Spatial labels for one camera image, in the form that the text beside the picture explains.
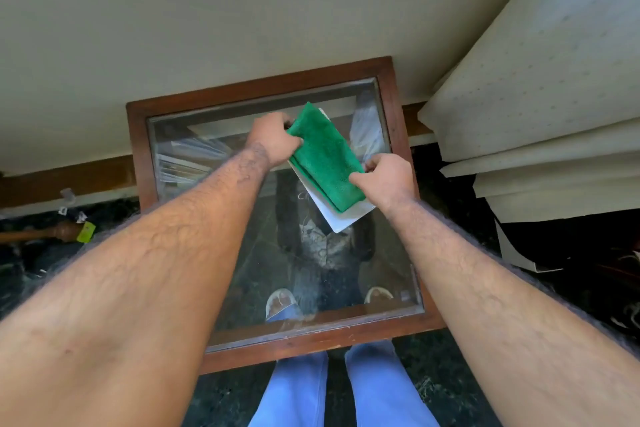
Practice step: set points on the person's right hand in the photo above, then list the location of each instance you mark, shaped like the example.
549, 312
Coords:
391, 178

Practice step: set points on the person's left hand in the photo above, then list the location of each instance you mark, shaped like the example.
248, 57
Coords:
267, 137

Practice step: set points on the person's right thumb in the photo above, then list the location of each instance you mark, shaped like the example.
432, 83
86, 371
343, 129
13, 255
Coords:
358, 179

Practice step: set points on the person's left thumb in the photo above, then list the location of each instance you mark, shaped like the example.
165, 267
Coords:
294, 142

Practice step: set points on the green cleaning cloth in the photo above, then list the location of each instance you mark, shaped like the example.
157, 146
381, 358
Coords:
325, 159

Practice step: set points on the white card sheet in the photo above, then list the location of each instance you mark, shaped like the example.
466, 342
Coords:
345, 219

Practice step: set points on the person's left forearm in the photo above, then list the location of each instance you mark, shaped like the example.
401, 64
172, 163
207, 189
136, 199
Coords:
125, 291

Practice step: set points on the person's right forearm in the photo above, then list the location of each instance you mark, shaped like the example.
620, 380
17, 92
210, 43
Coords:
505, 311

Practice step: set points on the wooden framed glass table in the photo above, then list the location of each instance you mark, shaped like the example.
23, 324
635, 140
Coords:
385, 91

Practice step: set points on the person's right shoe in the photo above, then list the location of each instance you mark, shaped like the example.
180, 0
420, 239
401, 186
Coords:
380, 294

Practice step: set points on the person's shoe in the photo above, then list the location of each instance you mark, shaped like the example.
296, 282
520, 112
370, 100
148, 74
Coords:
280, 302
380, 294

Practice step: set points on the person's left shoe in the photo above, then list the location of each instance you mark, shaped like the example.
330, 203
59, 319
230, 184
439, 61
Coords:
280, 302

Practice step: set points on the person's right leg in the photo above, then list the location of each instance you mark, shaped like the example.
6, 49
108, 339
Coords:
385, 386

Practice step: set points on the person's leg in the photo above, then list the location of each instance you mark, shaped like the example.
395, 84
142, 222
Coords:
295, 391
385, 386

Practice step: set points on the cream dotted curtain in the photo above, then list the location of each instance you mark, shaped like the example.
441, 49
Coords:
545, 81

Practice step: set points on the person's left leg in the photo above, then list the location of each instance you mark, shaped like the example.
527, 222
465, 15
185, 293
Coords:
295, 391

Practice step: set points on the yellow tag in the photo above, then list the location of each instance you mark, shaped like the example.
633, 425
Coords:
86, 232

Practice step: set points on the clear plastic hook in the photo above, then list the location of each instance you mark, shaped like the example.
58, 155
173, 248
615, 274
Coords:
67, 196

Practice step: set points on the brown wooden rod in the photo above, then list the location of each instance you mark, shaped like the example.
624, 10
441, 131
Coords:
40, 232

